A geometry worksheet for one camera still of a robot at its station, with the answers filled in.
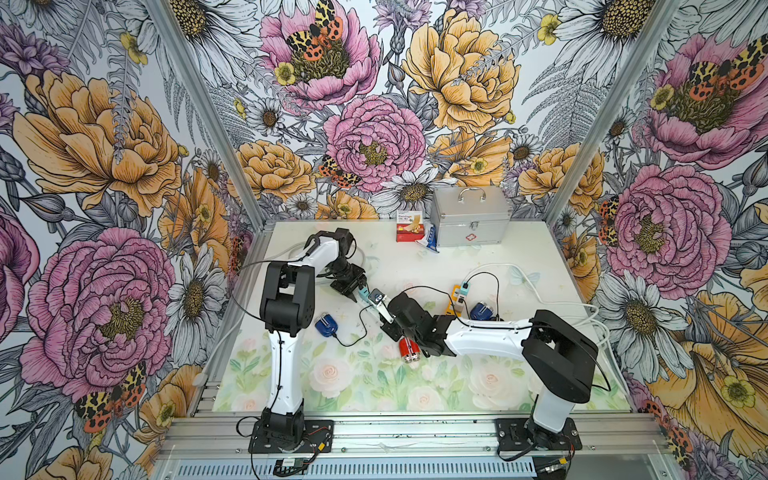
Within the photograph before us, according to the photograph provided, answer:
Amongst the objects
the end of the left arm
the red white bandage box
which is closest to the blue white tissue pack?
the red white bandage box

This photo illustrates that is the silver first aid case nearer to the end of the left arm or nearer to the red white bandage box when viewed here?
the red white bandage box

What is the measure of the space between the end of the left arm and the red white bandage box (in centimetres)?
28

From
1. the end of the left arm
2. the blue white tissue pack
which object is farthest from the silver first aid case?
the end of the left arm

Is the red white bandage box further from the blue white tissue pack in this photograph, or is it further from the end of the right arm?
the end of the right arm

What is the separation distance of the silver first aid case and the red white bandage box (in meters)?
0.08

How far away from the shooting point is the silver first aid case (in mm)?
1079

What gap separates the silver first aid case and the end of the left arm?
0.35 metres

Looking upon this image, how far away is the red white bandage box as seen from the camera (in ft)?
3.76

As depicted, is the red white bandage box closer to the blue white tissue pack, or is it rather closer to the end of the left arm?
the blue white tissue pack

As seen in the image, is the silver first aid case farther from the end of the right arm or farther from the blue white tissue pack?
the end of the right arm

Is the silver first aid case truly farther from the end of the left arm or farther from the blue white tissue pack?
the end of the left arm

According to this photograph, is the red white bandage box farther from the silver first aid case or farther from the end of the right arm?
the end of the right arm

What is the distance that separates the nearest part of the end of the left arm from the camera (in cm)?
88
